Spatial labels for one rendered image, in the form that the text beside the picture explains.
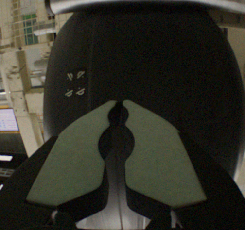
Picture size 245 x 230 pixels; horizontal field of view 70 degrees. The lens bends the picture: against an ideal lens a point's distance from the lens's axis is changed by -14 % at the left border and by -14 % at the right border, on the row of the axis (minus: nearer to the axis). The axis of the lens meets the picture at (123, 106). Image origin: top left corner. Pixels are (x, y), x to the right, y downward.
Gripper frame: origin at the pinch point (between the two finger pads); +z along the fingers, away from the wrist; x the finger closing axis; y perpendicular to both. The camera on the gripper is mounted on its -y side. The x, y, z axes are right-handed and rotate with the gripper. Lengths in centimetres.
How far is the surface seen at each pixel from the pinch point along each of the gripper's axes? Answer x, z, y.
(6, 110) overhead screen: -266, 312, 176
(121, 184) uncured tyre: -0.8, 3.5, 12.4
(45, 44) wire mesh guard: -32, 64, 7
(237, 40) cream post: 26.0, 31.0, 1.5
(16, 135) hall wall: -716, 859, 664
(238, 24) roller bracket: 23.4, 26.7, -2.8
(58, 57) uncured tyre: -8.6, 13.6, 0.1
